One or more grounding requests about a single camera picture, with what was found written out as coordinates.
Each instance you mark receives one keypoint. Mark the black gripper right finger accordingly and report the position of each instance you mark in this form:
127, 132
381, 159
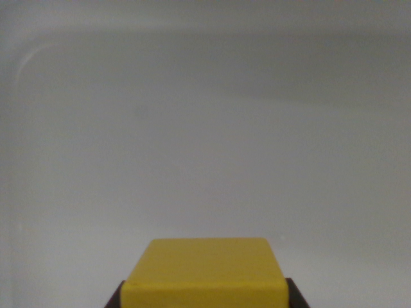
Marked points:
295, 296

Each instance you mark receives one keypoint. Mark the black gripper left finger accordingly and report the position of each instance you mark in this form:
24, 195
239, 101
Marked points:
114, 298

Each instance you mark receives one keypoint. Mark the yellow cube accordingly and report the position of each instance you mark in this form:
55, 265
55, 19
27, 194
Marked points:
205, 272

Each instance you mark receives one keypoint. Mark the grey plastic bin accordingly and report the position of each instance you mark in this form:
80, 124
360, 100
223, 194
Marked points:
192, 128

